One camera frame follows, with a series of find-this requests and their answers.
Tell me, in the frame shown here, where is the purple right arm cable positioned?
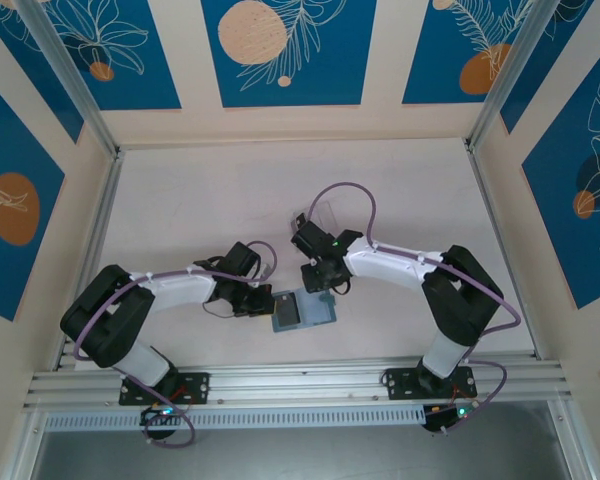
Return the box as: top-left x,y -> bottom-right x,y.
309,181 -> 522,436

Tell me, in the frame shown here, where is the aluminium frame cross rail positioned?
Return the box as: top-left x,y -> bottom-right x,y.
22,355 -> 576,412

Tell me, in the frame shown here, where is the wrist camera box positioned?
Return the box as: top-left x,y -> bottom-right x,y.
221,241 -> 274,277
290,219 -> 364,261

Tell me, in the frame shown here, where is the aluminium frame post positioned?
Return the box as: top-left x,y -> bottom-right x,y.
17,0 -> 121,159
547,399 -> 599,480
465,0 -> 564,154
7,409 -> 49,480

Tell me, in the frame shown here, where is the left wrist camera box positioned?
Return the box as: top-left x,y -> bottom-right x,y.
221,241 -> 274,277

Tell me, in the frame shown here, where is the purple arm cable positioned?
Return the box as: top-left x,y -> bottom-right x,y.
309,181 -> 522,436
72,240 -> 280,449

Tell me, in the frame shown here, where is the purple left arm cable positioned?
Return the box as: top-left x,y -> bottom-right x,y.
72,240 -> 280,449

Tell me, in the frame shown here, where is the aluminium side rail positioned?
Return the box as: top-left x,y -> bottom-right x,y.
52,149 -> 126,374
465,142 -> 541,361

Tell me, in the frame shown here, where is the white slotted cable duct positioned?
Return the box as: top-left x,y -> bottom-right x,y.
43,405 -> 427,432

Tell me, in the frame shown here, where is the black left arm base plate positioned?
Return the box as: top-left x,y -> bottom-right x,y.
118,372 -> 211,406

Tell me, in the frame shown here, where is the clear acrylic card holder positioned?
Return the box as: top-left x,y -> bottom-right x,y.
289,194 -> 339,232

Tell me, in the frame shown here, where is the small circuit board green LED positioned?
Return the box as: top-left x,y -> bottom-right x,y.
139,404 -> 179,427
423,402 -> 481,435

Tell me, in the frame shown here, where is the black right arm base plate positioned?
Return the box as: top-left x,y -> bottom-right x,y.
383,367 -> 479,401

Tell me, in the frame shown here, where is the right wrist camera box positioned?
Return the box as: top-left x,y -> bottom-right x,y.
290,219 -> 364,261

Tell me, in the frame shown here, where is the blue card wallet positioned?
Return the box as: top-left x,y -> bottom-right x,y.
271,288 -> 340,335

